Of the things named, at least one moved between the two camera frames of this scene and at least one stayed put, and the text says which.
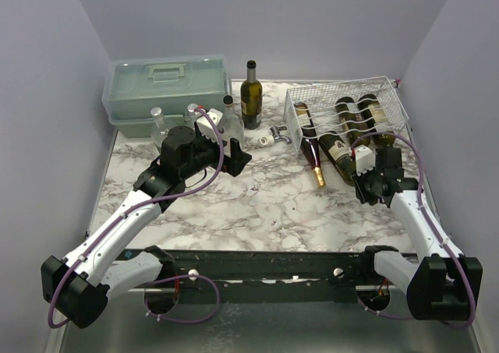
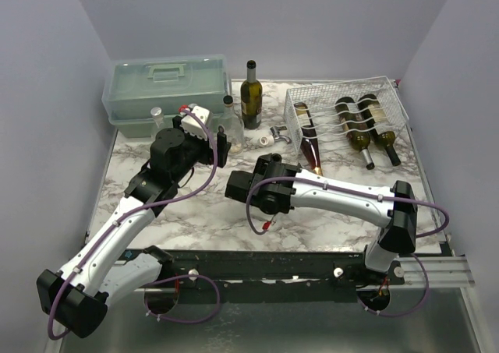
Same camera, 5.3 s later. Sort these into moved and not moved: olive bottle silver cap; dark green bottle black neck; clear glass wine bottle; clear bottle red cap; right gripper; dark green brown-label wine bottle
Moved: dark green bottle black neck; right gripper
Not moved: dark green brown-label wine bottle; clear bottle red cap; olive bottle silver cap; clear glass wine bottle
